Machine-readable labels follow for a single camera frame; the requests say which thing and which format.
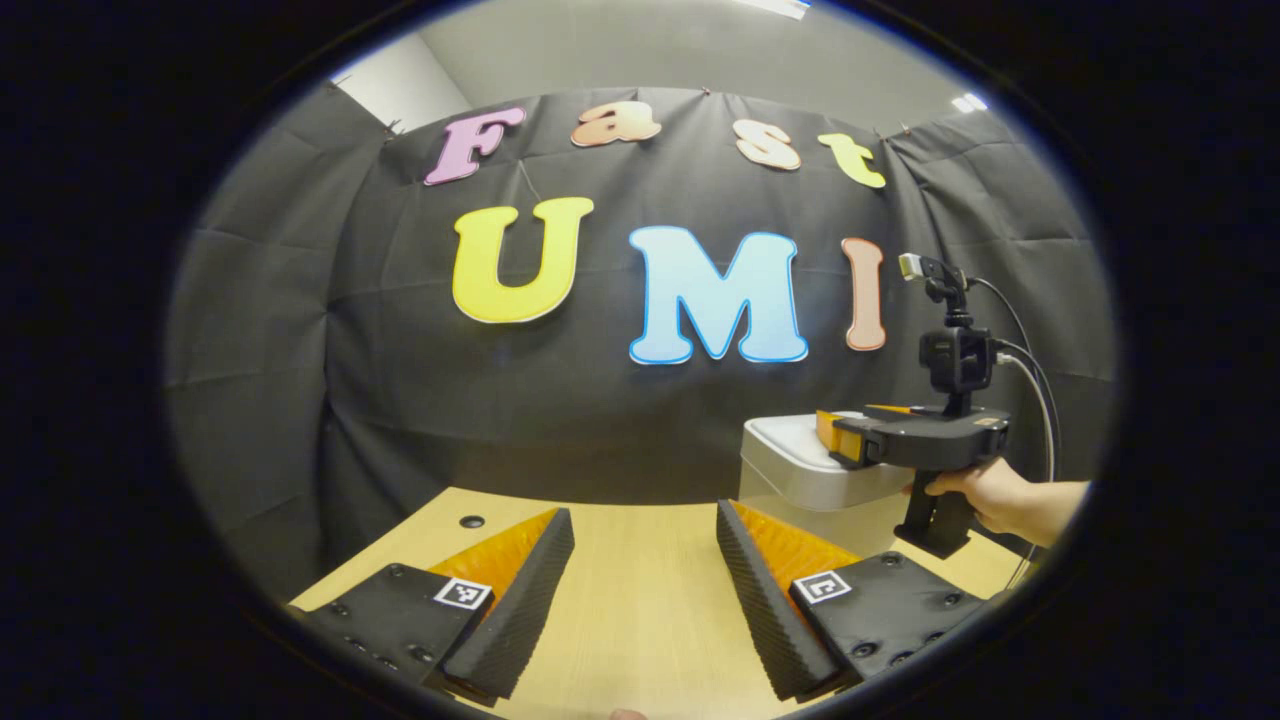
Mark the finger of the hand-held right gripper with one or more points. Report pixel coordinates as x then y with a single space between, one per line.
888 409
826 435

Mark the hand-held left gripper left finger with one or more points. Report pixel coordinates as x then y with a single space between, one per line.
515 620

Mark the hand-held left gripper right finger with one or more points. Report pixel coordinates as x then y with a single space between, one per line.
765 620

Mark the grey desktop garbage bin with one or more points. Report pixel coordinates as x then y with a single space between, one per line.
790 470

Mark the wooden desktop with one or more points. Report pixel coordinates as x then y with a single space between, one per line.
640 600

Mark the black backdrop cloth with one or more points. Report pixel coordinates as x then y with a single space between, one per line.
500 420

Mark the ceiling light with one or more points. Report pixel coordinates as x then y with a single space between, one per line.
780 6
968 102

